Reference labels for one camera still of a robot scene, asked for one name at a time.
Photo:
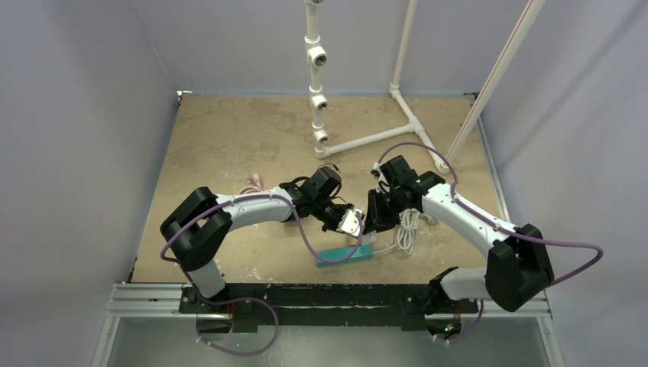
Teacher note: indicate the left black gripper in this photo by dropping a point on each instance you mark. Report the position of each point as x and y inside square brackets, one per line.
[342, 209]

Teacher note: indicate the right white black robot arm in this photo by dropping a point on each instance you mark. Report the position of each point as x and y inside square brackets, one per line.
[517, 263]

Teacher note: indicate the black power adapter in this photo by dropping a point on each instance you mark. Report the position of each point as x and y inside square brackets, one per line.
[331, 167]

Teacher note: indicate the teal power strip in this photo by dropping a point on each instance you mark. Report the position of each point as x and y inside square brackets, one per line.
[342, 256]

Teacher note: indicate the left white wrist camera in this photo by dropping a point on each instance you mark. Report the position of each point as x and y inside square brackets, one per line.
[350, 223]

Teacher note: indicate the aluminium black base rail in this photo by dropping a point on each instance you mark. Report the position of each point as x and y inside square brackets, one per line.
[406, 306]

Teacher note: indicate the white PVC pipe frame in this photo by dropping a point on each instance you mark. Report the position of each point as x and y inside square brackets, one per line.
[401, 50]

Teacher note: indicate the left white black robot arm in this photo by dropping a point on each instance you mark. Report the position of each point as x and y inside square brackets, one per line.
[195, 230]

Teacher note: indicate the white square wall adapter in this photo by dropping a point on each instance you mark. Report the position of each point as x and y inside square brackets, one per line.
[369, 238]

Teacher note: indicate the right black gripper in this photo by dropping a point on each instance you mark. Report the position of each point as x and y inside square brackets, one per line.
[377, 213]

